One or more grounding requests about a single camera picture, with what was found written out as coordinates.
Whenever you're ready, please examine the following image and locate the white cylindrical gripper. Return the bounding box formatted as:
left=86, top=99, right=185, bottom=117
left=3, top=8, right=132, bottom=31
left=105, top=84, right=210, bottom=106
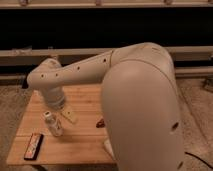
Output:
left=41, top=87, right=77, bottom=124

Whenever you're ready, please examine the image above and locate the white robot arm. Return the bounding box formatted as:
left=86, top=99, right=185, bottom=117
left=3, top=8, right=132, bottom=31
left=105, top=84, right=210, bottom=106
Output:
left=27, top=42, right=185, bottom=171

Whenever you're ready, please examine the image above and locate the small clear plastic bottle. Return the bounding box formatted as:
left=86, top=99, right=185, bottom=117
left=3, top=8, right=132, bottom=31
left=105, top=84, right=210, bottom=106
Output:
left=44, top=111, right=63, bottom=137

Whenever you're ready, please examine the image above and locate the brown oblong snack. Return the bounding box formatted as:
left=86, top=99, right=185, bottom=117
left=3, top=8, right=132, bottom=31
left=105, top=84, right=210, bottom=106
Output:
left=96, top=118, right=105, bottom=128

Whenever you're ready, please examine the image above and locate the black rectangular box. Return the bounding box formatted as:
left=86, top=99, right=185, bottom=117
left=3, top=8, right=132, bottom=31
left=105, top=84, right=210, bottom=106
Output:
left=24, top=133, right=44, bottom=160

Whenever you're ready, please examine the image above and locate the white wedge object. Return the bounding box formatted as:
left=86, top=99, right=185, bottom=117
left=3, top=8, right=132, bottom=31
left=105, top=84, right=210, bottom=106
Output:
left=103, top=139, right=115, bottom=159

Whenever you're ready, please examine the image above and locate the black power cable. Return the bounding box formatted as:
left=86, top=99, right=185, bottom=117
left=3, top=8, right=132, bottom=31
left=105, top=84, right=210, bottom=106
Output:
left=183, top=151, right=213, bottom=170

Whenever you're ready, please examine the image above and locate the long white wall rail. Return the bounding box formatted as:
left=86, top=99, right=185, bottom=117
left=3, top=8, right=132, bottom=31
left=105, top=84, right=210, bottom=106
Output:
left=0, top=46, right=213, bottom=66

